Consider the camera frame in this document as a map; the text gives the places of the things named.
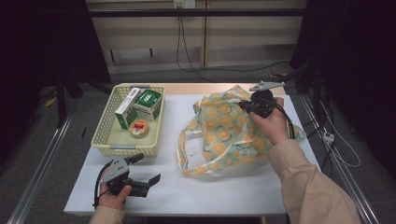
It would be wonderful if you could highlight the white floor cable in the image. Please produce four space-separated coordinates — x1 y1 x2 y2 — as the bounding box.
319 102 362 169

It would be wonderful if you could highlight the orange slice print tote bag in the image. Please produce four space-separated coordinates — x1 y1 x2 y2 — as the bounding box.
176 84 307 178

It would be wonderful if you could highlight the person's right hand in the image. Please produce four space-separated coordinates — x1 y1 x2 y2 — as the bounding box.
249 96 290 147

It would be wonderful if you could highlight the metal floor rail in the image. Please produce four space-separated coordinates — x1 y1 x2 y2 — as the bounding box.
299 92 381 224
6 114 73 224

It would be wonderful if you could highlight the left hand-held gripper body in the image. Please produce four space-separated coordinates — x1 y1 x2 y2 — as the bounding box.
100 156 151 199

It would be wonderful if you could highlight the green box with white sides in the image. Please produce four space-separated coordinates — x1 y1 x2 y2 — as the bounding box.
133 89 163 122

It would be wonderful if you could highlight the long white and green box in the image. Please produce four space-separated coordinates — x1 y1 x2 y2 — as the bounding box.
114 87 142 131

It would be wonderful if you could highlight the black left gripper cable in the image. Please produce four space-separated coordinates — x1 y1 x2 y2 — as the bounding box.
92 161 113 210

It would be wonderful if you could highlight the white power strip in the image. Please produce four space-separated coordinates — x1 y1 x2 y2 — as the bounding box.
322 131 336 145

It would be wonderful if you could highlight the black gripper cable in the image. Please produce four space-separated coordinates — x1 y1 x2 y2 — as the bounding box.
264 97 296 140
92 161 113 210

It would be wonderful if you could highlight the black wall socket cable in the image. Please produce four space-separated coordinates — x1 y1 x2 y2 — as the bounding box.
176 7 188 74
178 7 219 83

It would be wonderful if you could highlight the white wall socket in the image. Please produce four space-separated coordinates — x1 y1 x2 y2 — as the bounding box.
173 0 197 9

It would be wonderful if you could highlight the pale yellow perforated plastic basket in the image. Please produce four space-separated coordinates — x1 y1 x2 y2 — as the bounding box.
91 84 166 158

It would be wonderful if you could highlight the round tin with red label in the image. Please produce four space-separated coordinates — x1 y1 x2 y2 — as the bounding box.
128 119 150 139

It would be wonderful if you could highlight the black metal stand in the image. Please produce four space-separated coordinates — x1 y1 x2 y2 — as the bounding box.
55 69 84 129

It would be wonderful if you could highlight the person's left hand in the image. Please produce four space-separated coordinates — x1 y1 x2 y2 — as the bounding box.
98 183 134 210

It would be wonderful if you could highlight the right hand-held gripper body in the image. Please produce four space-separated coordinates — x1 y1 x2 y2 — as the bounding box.
247 80 287 119

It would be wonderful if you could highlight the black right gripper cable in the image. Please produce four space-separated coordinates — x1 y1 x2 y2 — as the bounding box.
264 97 296 140

